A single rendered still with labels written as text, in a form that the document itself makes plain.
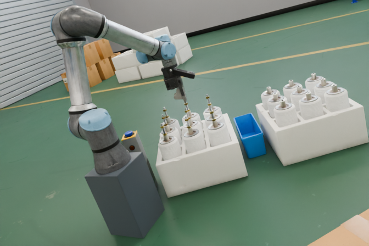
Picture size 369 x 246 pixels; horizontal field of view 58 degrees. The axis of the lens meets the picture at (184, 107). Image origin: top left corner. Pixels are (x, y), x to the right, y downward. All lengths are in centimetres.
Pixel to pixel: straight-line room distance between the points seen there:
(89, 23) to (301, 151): 105
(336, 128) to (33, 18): 651
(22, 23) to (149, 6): 259
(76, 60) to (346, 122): 118
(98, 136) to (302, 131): 87
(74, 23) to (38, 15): 616
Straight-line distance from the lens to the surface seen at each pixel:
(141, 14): 783
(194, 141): 151
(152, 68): 435
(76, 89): 143
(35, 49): 721
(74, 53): 142
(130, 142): 159
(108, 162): 134
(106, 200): 142
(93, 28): 132
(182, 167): 153
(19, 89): 685
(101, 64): 548
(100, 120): 130
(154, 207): 149
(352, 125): 163
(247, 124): 195
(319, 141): 160
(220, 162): 153
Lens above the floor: 84
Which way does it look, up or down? 18 degrees down
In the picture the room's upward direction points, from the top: 18 degrees counter-clockwise
